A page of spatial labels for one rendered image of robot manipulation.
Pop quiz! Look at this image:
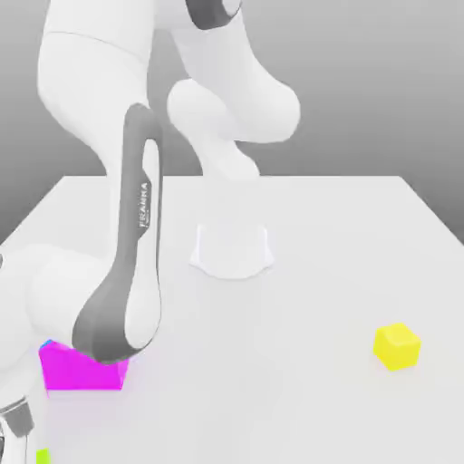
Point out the small yellow cube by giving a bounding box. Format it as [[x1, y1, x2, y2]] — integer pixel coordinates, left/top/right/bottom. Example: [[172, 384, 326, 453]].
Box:
[[372, 322, 422, 372]]

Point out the large magenta box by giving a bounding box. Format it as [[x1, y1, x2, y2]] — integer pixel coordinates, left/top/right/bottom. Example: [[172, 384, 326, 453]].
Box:
[[37, 340, 131, 400]]

